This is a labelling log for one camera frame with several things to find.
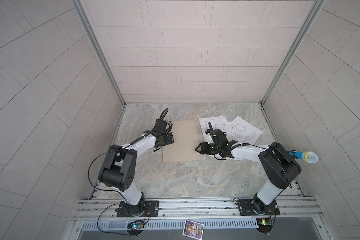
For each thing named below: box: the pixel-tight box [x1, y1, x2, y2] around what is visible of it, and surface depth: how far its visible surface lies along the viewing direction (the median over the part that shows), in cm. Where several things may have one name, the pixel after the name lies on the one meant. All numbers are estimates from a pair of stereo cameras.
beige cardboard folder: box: [162, 121, 202, 163], surface depth 92 cm
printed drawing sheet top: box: [225, 115, 263, 146], surface depth 102 cm
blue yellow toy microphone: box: [286, 149, 319, 164], surface depth 64 cm
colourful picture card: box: [182, 219, 204, 240], surface depth 66 cm
